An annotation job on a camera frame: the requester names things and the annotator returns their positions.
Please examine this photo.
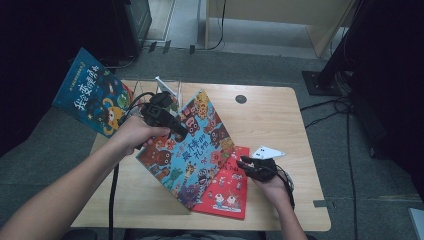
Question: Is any black metal stand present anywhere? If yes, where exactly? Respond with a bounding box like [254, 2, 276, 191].
[302, 0, 368, 98]

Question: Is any white object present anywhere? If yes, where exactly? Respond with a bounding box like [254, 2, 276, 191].
[408, 208, 424, 240]

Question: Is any person's right hand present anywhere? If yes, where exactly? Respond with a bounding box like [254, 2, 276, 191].
[253, 175, 291, 208]

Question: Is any red picture book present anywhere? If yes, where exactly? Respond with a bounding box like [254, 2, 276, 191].
[192, 145, 250, 221]

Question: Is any grey tape piece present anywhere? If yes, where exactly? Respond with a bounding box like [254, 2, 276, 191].
[313, 199, 336, 209]

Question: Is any dark blue picture book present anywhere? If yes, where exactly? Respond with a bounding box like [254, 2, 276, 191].
[52, 47, 134, 138]

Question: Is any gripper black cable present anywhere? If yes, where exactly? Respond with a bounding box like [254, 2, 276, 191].
[108, 91, 158, 240]
[275, 164, 297, 211]

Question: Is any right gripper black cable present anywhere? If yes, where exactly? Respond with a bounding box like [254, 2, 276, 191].
[275, 164, 297, 211]

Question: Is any black floor cable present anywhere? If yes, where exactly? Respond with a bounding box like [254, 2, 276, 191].
[299, 96, 352, 113]
[304, 106, 359, 240]

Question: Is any clear acrylic book rack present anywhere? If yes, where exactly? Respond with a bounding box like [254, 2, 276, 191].
[121, 79, 185, 118]

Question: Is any black hanging cable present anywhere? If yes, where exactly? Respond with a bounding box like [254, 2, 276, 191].
[196, 0, 228, 52]

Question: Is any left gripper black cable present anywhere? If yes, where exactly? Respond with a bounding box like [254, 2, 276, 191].
[108, 91, 158, 240]

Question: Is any dark curtain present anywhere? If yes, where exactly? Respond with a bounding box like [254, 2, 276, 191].
[0, 0, 128, 158]
[346, 0, 424, 201]

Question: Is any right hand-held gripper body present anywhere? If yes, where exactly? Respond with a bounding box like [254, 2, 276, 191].
[249, 145, 286, 183]

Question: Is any person's left hand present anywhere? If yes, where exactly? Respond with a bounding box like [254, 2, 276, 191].
[111, 115, 171, 156]

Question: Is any light wooden furniture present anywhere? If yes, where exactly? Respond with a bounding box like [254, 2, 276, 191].
[203, 0, 358, 58]

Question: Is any black cabinet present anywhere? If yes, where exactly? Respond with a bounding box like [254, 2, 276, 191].
[111, 0, 153, 59]

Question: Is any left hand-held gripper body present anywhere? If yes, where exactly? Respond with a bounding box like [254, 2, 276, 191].
[139, 76, 178, 129]

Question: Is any colourful monster picture book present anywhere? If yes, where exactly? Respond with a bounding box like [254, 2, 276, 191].
[135, 89, 236, 211]

